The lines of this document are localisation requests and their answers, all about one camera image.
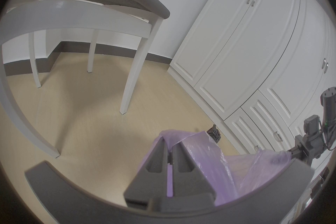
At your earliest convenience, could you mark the white wardrobe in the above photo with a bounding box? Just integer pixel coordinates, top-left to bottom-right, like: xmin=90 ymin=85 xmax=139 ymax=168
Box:
xmin=168 ymin=0 xmax=336 ymax=166

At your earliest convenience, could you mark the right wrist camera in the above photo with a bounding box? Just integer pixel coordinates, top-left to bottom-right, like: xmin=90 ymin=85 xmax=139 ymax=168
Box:
xmin=303 ymin=115 xmax=321 ymax=137

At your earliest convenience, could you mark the black plastic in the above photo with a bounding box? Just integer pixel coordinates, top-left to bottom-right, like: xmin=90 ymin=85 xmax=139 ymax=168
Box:
xmin=207 ymin=124 xmax=221 ymax=143

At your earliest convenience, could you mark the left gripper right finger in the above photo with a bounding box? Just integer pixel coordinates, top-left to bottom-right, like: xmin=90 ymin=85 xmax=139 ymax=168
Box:
xmin=172 ymin=140 xmax=216 ymax=205

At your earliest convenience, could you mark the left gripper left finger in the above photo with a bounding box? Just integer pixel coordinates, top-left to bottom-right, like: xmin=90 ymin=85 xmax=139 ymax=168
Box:
xmin=124 ymin=136 xmax=169 ymax=209

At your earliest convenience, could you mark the purple plastic bag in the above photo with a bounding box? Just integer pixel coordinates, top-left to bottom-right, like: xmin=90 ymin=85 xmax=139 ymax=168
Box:
xmin=153 ymin=128 xmax=293 ymax=208

